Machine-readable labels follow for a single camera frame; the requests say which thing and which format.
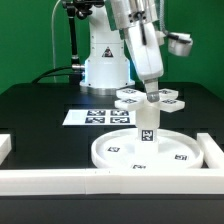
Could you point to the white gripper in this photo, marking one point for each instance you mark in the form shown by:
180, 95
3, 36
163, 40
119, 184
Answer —
146, 58

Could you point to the white cross-shaped table base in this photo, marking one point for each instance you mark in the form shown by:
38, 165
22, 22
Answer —
132, 100

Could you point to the white round table top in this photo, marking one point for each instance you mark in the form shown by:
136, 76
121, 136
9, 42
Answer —
163, 149

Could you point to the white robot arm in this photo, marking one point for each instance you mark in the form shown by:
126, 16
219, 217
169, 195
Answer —
122, 36

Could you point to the white marker sheet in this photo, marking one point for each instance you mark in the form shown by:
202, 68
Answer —
82, 117

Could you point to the white U-shaped boundary frame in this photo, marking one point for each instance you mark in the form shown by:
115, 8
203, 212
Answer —
208, 180

